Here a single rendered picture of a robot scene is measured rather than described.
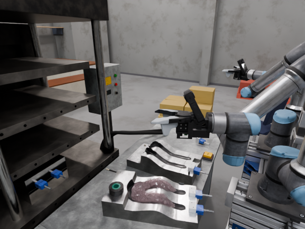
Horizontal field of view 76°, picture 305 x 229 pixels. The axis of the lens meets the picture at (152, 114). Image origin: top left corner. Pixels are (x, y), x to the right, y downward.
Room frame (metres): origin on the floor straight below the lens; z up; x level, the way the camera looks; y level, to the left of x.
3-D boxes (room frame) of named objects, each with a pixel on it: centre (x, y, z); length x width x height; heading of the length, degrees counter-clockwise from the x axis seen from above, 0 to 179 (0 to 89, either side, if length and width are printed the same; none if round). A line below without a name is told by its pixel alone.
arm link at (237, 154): (0.61, -0.30, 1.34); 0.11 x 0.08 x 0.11; 174
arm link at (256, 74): (1.42, -0.80, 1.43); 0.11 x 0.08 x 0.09; 33
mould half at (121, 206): (0.86, 0.00, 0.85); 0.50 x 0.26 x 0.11; 80
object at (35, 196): (1.09, 0.87, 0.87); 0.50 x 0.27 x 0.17; 63
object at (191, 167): (1.04, -0.30, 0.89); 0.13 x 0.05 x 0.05; 63
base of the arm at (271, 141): (1.12, -0.83, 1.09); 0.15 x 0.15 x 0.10
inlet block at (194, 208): (0.76, -0.26, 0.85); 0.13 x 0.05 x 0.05; 80
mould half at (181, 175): (1.21, -0.09, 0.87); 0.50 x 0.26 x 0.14; 63
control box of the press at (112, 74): (1.72, 0.44, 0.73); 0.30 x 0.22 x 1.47; 153
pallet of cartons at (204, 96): (3.95, -0.75, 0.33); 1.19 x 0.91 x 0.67; 58
